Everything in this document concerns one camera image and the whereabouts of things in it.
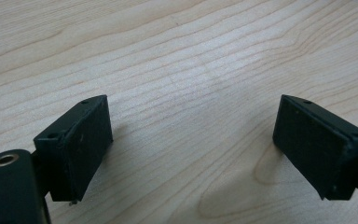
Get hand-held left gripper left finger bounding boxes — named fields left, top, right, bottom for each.
left=33, top=94, right=114, bottom=203

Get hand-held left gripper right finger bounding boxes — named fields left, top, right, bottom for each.
left=272, top=94, right=358, bottom=202

